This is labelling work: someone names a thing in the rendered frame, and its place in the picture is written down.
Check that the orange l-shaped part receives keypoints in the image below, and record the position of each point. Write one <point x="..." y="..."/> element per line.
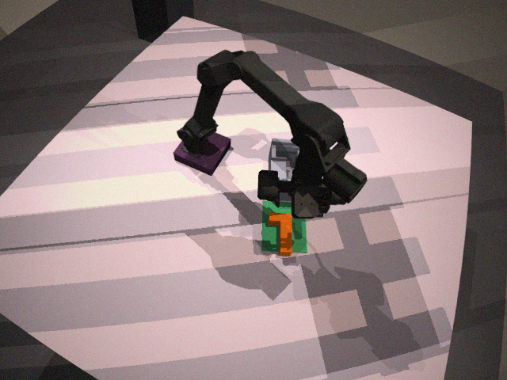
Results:
<point x="284" y="221"/>

